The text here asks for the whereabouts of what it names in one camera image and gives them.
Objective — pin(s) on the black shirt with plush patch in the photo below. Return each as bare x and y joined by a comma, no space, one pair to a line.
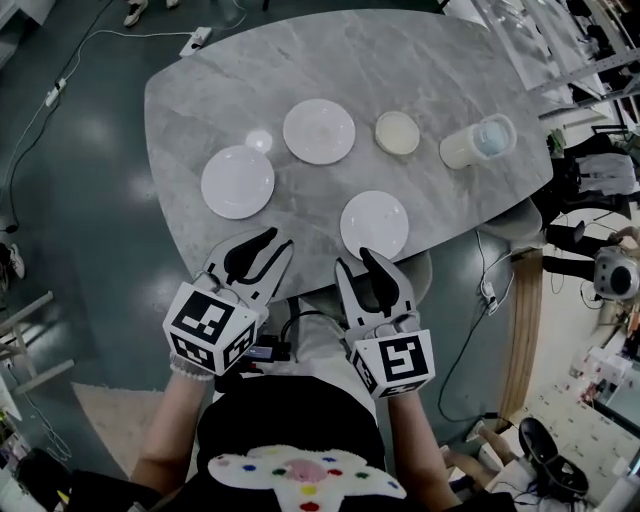
290,415

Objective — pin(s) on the white power strip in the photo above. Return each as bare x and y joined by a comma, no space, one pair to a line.
54,92
196,39

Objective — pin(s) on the white trousers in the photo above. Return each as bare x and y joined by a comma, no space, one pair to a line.
320,330

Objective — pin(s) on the black belt device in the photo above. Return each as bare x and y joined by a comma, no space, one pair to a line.
265,350

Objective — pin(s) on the gray upholstered chair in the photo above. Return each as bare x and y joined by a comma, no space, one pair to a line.
424,275

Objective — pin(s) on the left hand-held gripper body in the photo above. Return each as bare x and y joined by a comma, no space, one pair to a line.
210,325

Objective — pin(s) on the white lidded jug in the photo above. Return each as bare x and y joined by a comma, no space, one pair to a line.
477,140

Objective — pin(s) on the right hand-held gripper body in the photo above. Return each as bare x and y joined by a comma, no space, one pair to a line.
400,360

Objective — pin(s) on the white power adapter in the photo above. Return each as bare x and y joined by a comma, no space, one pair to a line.
489,295

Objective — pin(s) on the white metal rack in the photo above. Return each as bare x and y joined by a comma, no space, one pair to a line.
565,45

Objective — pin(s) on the white round-lens device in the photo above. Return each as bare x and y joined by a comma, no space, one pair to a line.
617,274

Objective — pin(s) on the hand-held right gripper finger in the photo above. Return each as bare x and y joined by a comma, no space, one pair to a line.
390,285
350,300

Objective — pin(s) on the white table frame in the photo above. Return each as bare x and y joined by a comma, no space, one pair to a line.
30,345

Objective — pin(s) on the beige rug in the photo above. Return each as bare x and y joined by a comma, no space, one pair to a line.
115,425

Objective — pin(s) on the person's right forearm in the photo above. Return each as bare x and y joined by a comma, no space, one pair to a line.
415,440

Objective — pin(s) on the black chair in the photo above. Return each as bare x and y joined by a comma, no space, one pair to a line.
550,460

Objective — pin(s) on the person's left forearm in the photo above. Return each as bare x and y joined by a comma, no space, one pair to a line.
170,425

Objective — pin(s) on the white plate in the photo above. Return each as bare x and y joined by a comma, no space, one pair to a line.
237,182
319,131
374,222

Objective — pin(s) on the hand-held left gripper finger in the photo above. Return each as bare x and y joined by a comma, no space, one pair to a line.
280,270
240,257

